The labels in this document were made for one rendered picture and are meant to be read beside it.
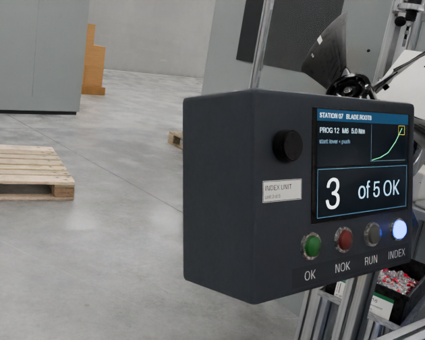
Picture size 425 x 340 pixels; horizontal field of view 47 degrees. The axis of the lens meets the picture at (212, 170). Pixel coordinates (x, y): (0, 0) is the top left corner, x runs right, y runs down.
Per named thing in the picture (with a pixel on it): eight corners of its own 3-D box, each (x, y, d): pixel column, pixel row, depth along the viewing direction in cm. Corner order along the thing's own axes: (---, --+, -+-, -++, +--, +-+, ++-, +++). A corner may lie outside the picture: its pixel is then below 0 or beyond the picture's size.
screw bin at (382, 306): (357, 266, 122) (364, 240, 120) (427, 294, 113) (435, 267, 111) (321, 293, 105) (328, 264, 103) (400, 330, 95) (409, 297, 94)
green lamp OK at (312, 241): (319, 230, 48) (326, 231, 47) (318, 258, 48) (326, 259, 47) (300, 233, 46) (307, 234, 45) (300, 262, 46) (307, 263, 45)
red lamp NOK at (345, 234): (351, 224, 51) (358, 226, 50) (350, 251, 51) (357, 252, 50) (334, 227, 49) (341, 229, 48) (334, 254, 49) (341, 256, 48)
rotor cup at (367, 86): (326, 134, 139) (309, 103, 131) (355, 97, 142) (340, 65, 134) (369, 148, 128) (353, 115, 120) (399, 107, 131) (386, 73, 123)
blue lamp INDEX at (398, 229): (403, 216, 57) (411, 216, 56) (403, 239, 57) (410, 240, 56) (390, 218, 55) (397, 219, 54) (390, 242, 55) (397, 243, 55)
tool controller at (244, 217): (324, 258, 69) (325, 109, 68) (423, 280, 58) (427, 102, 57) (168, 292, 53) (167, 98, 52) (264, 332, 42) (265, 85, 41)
